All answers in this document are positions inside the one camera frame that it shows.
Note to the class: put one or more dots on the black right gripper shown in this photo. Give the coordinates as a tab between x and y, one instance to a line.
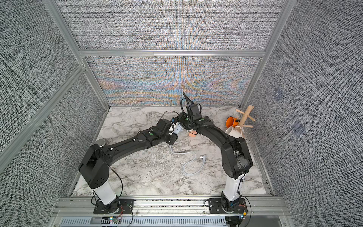
184	120

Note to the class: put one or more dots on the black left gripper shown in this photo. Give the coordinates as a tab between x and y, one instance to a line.
172	138

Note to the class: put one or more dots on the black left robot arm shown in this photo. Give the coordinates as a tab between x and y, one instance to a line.
95	165

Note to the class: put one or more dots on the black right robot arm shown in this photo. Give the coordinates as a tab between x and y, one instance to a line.
235	156

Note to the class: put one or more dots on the orange mug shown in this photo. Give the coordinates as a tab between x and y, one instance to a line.
232	122

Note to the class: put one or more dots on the white mug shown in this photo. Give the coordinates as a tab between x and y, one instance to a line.
236	131

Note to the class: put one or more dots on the small metal tin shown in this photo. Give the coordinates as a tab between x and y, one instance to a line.
101	142

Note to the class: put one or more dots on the wooden mug tree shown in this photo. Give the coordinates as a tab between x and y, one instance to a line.
246	115

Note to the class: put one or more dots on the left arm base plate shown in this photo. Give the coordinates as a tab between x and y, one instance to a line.
118	206

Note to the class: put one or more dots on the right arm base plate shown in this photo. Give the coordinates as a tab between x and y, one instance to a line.
223	206

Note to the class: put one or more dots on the aluminium front rail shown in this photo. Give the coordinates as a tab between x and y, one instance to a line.
173	211

